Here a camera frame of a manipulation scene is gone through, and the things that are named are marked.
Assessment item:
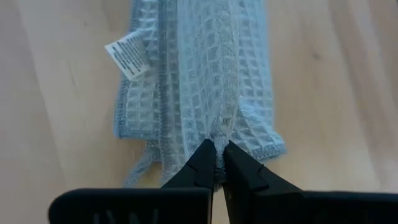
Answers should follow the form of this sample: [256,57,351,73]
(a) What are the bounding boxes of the grey waffle microfiber towel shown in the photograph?
[104,0,287,191]

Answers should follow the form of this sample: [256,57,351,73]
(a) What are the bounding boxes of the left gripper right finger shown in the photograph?
[222,139,398,224]

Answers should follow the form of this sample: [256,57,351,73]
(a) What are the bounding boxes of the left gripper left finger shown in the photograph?
[48,138,217,224]

